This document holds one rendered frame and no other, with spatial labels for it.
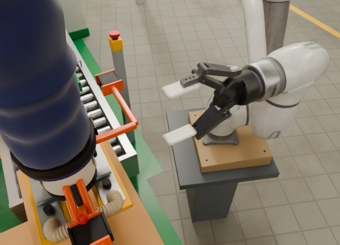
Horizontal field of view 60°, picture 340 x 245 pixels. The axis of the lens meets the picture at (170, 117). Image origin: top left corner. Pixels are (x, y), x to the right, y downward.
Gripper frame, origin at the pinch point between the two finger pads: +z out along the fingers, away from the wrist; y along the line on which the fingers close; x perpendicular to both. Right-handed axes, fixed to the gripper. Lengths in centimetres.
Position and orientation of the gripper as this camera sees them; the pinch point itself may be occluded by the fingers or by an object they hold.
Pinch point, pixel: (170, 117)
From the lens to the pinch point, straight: 58.1
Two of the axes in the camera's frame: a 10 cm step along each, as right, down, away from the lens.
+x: -4.9, -6.4, 5.9
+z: -8.7, 3.6, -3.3
